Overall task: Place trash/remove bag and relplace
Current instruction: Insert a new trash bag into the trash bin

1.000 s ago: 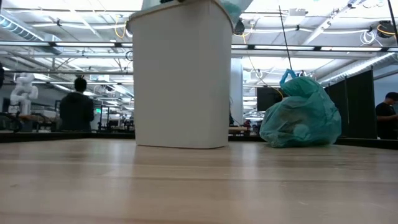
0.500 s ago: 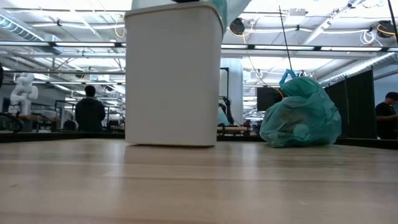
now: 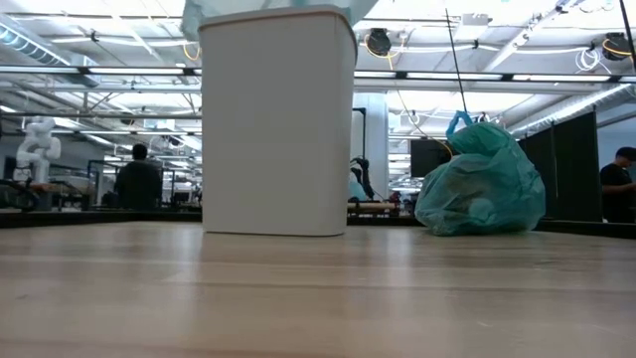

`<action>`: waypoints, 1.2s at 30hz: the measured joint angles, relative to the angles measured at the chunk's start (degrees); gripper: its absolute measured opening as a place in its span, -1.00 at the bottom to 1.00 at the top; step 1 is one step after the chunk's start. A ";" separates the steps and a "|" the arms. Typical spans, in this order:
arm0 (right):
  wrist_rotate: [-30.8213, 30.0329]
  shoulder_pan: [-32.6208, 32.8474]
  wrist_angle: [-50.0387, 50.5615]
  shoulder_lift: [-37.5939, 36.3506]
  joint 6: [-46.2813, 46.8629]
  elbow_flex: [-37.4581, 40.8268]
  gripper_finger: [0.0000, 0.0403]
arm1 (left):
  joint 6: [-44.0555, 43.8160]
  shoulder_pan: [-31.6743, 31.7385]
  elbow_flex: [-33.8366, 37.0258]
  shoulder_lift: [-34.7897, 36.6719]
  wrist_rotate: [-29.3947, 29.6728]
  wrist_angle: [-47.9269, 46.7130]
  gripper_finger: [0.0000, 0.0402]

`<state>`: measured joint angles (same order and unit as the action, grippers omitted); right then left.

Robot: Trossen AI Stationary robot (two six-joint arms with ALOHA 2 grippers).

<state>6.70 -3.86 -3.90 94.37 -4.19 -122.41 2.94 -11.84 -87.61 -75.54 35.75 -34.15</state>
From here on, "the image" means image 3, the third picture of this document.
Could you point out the white plastic trash bin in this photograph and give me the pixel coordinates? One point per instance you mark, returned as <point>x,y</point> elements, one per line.
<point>273,139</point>

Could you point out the black monitor screen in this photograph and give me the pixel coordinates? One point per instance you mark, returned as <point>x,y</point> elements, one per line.
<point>427,159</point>

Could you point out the black aluminium table frame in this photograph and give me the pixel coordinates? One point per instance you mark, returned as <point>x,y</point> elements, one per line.
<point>99,219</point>

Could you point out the person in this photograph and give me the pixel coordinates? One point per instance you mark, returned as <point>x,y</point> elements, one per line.
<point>138,184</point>
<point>616,189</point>

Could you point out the black curtain partition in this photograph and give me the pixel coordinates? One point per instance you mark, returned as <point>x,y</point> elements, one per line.
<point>571,169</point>

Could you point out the light blue trash bag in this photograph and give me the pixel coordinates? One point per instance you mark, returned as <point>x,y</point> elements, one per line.
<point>191,20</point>

